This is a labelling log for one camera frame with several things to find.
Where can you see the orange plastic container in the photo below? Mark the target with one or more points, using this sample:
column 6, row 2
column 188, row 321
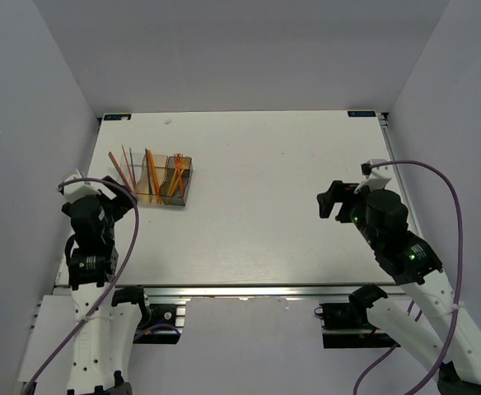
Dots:
column 160, row 163

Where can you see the right blue corner label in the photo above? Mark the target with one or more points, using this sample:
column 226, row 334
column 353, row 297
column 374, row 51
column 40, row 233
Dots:
column 361, row 114

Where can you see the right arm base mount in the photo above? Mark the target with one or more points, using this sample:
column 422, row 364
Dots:
column 345, row 324

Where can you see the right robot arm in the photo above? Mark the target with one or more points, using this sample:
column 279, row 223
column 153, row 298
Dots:
column 450, row 350

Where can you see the red-orange fork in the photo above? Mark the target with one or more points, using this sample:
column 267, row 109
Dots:
column 179, row 164

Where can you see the orange knife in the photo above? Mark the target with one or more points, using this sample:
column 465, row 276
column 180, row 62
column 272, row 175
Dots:
column 156, row 181

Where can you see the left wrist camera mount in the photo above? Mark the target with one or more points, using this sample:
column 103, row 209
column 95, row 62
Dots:
column 73, row 192

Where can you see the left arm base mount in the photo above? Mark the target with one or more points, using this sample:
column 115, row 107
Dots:
column 156, row 323

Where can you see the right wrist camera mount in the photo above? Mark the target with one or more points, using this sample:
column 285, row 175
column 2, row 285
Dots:
column 377, row 174

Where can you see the orange fork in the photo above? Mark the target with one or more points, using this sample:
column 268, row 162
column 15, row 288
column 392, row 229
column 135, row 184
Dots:
column 173, row 183

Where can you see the aluminium table rail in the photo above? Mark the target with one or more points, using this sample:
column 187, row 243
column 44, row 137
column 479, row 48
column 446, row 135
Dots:
column 249, row 291

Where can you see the red chopstick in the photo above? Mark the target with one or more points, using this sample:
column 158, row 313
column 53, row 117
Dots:
column 128, row 164
column 119, row 170

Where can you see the dark teal chopstick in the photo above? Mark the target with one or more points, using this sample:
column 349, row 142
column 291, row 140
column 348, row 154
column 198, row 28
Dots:
column 132, row 170

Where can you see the clear plastic container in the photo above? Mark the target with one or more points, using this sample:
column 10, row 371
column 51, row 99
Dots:
column 140, row 171

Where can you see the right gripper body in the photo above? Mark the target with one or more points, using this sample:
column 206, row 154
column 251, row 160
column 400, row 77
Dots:
column 343, row 193

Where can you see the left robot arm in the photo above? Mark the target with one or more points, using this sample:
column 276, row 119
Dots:
column 106, row 318

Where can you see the blue plastic knife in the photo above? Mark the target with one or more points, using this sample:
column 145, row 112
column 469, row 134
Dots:
column 149, row 175

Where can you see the dark grey plastic container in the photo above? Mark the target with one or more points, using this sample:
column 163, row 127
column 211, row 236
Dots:
column 176, row 199

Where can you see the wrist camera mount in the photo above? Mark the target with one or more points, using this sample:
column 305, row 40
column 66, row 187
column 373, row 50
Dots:
column 73, row 192
column 377, row 174

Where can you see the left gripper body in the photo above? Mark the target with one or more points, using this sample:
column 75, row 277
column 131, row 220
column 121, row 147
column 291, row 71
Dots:
column 117, row 206

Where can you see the red-orange knife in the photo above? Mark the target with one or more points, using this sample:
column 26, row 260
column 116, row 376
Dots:
column 152, row 176

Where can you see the left blue corner label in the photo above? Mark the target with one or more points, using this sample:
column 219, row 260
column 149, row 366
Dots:
column 117, row 117

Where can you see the blue corner label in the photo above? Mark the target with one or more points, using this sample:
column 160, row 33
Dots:
column 117, row 117
column 361, row 114

